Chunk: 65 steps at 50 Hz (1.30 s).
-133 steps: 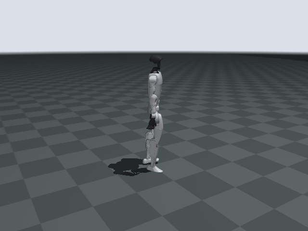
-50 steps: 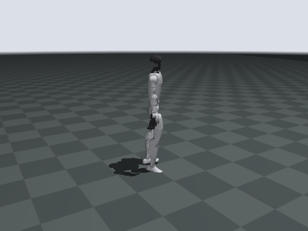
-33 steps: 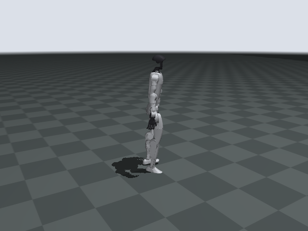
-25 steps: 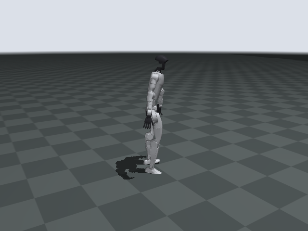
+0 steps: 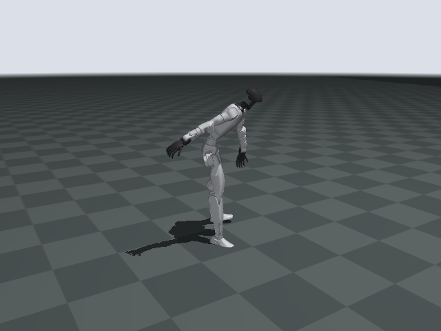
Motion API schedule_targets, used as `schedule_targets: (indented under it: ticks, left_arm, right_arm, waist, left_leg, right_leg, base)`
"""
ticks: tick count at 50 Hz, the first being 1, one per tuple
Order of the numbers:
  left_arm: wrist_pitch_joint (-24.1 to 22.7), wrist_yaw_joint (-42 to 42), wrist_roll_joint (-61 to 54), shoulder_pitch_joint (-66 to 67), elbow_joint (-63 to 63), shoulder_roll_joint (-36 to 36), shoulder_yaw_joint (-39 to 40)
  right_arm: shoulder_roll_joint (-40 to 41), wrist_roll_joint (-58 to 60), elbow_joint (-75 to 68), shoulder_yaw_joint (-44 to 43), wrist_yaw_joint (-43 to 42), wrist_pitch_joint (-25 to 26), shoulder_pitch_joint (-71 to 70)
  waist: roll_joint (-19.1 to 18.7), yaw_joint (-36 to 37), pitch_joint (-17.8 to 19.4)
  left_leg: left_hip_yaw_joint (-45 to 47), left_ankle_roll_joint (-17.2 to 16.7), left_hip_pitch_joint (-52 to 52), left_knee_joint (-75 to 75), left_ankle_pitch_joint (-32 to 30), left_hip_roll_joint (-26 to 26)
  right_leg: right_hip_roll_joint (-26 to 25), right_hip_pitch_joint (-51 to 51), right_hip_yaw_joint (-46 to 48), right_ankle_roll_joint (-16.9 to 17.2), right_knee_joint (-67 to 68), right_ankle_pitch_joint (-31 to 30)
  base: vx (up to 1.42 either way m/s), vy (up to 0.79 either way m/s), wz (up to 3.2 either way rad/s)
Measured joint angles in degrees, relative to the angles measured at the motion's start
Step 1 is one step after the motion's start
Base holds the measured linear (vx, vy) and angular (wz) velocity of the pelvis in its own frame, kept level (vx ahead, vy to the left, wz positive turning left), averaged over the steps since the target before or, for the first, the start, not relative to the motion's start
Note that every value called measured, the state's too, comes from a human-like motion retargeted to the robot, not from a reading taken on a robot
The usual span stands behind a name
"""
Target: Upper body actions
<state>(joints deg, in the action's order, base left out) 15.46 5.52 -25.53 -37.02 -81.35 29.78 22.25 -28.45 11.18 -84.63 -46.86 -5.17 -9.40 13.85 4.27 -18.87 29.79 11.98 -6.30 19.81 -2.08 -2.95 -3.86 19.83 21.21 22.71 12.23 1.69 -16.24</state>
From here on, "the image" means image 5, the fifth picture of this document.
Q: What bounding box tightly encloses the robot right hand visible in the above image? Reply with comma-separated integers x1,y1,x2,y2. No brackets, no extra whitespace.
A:
166,138,191,159

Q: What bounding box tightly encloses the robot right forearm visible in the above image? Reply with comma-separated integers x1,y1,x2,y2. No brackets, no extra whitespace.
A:
183,121,212,141

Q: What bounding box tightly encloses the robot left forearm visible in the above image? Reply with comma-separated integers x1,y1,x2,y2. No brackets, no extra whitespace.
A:
238,135,247,153

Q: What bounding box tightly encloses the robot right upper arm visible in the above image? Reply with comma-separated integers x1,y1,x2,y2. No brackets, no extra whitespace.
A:
205,108,238,133

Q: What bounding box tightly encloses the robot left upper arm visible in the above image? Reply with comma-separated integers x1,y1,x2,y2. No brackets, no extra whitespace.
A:
236,109,246,137

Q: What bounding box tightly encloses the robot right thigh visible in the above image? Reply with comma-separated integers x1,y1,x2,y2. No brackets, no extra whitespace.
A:
203,150,225,204

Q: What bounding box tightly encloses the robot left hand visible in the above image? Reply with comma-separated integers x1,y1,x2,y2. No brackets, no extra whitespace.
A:
236,148,248,168

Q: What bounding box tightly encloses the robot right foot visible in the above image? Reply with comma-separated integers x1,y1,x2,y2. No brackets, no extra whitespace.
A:
210,235,234,248

